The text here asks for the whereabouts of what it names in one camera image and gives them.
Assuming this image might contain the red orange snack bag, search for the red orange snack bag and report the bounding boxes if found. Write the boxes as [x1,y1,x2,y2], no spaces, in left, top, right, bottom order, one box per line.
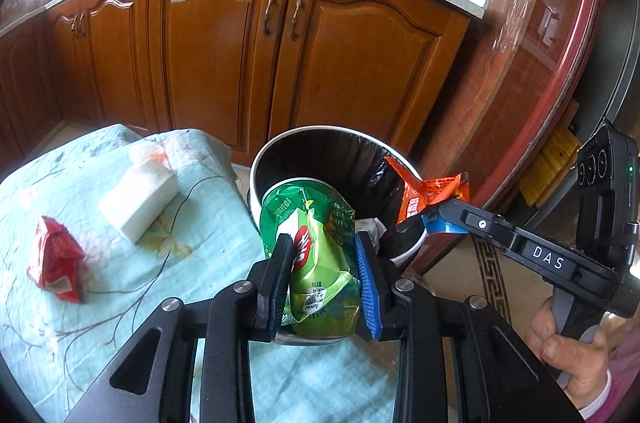
[385,156,470,224]

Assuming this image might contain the green paper cup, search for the green paper cup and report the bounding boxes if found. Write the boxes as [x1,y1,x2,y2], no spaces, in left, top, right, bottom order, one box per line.
[259,177,360,341]

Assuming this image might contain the red milk carton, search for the red milk carton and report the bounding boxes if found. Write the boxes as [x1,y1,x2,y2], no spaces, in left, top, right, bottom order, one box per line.
[27,216,86,304]

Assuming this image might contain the white styrofoam block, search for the white styrofoam block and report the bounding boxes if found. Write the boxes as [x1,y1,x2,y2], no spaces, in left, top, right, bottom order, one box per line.
[98,160,178,244]

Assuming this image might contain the white rimmed trash bin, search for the white rimmed trash bin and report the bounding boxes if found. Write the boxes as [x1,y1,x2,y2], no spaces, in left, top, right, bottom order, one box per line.
[247,125,426,270]

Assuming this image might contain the person right hand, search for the person right hand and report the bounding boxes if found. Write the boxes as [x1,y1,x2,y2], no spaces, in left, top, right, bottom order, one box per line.
[525,299,608,409]

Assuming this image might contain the straw broom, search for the straw broom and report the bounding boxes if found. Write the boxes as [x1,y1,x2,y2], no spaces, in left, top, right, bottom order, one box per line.
[518,99,580,209]

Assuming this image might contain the teal floral tablecloth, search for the teal floral tablecloth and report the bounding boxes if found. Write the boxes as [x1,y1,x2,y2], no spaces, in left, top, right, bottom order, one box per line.
[1,124,396,422]

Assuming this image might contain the lower wooden cabinets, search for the lower wooden cabinets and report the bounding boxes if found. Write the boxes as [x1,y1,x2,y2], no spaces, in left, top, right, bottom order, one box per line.
[1,0,470,172]

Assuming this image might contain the wooden door frame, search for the wooden door frame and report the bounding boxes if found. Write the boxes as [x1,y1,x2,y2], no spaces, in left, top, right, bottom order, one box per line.
[411,0,639,225]

